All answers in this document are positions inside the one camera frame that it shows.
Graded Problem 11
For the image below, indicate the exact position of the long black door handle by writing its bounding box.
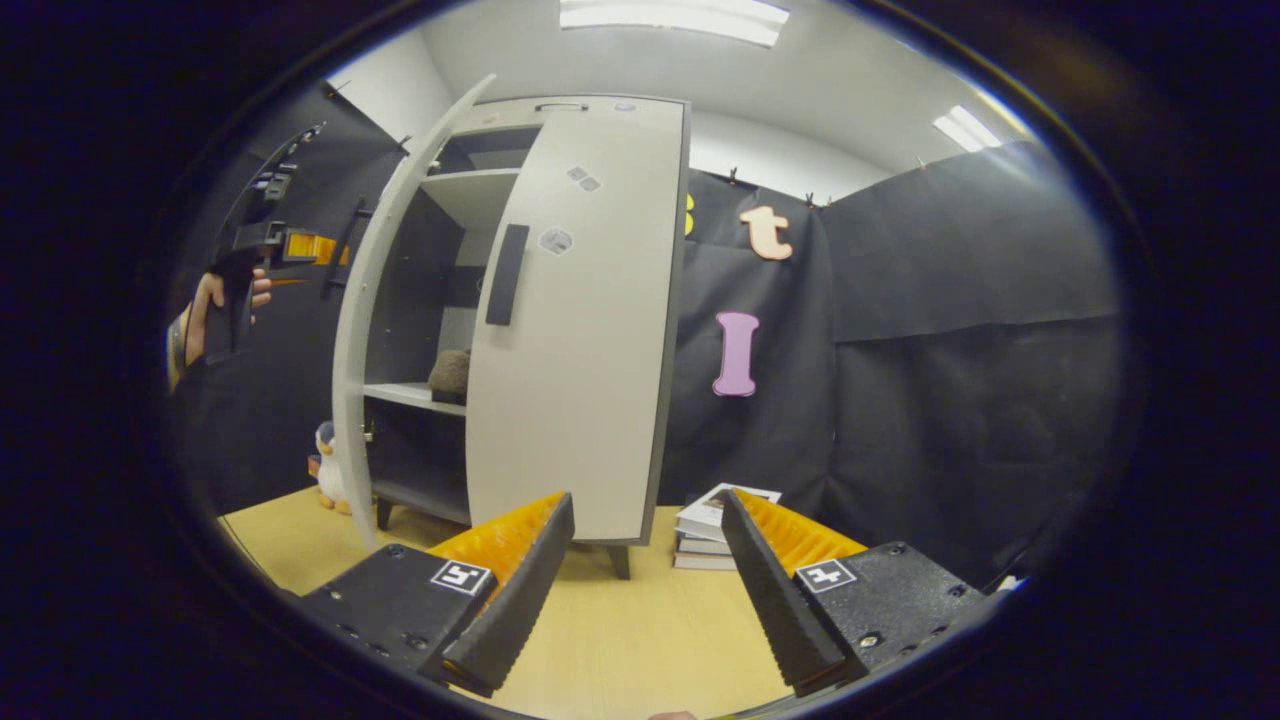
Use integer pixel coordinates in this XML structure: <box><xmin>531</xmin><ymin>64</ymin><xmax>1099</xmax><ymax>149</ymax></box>
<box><xmin>320</xmin><ymin>197</ymin><xmax>373</xmax><ymax>299</ymax></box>

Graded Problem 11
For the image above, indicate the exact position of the black backdrop cloth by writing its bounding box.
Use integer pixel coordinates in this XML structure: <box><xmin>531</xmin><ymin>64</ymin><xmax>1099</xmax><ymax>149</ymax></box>
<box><xmin>170</xmin><ymin>80</ymin><xmax>411</xmax><ymax>516</ymax></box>
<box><xmin>655</xmin><ymin>140</ymin><xmax>1126</xmax><ymax>591</ymax></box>

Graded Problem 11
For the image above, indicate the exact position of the ceiling light panel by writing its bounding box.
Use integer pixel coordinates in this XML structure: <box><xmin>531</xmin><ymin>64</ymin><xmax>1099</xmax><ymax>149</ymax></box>
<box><xmin>932</xmin><ymin>105</ymin><xmax>1004</xmax><ymax>153</ymax></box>
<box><xmin>558</xmin><ymin>0</ymin><xmax>791</xmax><ymax>48</ymax></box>

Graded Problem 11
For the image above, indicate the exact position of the white cover book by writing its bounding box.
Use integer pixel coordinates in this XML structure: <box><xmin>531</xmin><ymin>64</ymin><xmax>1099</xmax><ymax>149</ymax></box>
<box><xmin>678</xmin><ymin>483</ymin><xmax>783</xmax><ymax>541</ymax></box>

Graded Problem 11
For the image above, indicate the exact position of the grey shoe cabinet door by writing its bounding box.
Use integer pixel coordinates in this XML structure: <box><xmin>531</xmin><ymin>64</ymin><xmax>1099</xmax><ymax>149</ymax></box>
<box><xmin>332</xmin><ymin>73</ymin><xmax>498</xmax><ymax>551</ymax></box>
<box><xmin>465</xmin><ymin>97</ymin><xmax>691</xmax><ymax>546</ymax></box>

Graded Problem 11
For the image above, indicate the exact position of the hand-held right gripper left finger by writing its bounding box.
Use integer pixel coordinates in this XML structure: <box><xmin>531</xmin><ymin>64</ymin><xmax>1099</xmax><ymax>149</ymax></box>
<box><xmin>300</xmin><ymin>490</ymin><xmax>577</xmax><ymax>699</ymax></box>

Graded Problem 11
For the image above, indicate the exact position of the penguin plush toy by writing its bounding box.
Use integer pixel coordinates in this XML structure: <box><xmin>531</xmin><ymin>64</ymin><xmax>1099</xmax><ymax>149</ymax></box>
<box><xmin>307</xmin><ymin>420</ymin><xmax>353</xmax><ymax>516</ymax></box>

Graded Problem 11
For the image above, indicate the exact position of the grey shoe cabinet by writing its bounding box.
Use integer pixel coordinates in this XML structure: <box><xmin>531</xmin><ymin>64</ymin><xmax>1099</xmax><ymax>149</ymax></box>
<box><xmin>360</xmin><ymin>95</ymin><xmax>691</xmax><ymax>581</ymax></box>

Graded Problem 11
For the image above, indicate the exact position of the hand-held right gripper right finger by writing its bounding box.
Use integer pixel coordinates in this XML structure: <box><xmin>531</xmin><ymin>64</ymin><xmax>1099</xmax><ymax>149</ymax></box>
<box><xmin>720</xmin><ymin>488</ymin><xmax>1001</xmax><ymax>698</ymax></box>

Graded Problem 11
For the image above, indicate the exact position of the brown fuzzy shoe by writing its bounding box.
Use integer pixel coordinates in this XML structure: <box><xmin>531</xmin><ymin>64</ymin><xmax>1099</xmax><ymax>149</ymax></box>
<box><xmin>428</xmin><ymin>349</ymin><xmax>471</xmax><ymax>406</ymax></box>

